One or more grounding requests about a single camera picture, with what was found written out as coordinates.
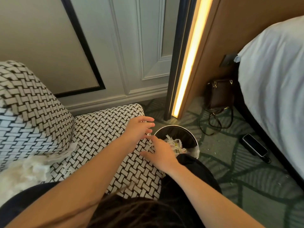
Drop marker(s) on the black smartphone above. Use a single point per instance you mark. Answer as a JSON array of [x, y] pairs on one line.
[[255, 144]]

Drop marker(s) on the person's left forearm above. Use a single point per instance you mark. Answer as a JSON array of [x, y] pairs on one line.
[[71, 192]]

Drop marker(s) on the person's right hand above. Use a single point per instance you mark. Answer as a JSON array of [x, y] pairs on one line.
[[161, 156]]

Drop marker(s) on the black round trash bin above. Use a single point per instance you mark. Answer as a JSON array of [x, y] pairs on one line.
[[185, 134]]

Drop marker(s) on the white bed sheet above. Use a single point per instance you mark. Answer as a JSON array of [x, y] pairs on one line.
[[275, 87]]

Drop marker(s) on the dark bed base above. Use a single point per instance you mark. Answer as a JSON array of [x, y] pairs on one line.
[[273, 151]]

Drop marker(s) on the wooden headboard panel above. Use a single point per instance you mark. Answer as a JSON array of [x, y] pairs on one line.
[[237, 28]]

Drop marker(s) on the person's left hand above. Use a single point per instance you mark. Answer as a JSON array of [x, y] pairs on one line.
[[136, 131]]

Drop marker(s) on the black white woven-pattern sofa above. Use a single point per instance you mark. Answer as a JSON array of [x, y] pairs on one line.
[[99, 135]]

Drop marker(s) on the lit yellow light strip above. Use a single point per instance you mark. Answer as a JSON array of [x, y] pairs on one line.
[[192, 56]]

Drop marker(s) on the pile of white paper scraps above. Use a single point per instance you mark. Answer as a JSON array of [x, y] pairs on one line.
[[23, 173]]

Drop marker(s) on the white paper wad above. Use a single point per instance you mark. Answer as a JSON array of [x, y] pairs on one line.
[[177, 144]]

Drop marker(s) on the person's right forearm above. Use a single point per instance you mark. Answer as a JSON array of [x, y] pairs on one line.
[[213, 199]]

